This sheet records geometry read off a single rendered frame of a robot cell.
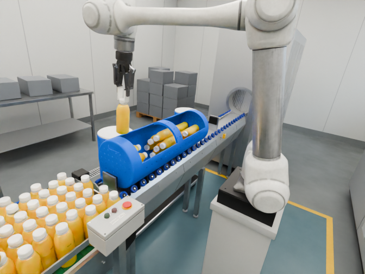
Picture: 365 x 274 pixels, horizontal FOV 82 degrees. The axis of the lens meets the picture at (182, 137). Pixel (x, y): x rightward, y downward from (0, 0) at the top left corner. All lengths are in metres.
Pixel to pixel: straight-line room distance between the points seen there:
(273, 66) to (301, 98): 5.12
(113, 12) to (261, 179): 0.77
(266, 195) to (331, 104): 5.12
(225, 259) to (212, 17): 1.16
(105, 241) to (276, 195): 0.60
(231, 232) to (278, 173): 0.49
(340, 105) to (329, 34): 1.51
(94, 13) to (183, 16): 0.30
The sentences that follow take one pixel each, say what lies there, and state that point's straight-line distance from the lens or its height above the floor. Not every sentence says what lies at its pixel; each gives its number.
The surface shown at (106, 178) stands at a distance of 1.24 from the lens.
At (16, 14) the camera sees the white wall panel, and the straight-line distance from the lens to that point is 4.37.
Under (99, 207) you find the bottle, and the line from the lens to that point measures 1.03.
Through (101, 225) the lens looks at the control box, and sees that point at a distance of 0.87.
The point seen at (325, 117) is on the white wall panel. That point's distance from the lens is 5.89.
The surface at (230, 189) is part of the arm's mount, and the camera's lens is 1.10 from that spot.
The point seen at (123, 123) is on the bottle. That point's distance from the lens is 1.12.
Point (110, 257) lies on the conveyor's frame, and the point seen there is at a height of 0.80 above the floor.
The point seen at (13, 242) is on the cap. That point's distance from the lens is 0.94.
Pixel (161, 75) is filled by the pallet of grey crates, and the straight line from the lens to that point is 4.75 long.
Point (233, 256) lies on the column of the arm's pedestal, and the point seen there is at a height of 0.73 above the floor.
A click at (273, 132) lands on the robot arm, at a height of 1.47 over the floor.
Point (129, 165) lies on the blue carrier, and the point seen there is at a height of 1.13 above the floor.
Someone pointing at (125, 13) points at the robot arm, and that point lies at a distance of 0.85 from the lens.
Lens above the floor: 1.71
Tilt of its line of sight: 23 degrees down
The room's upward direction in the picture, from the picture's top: 5 degrees clockwise
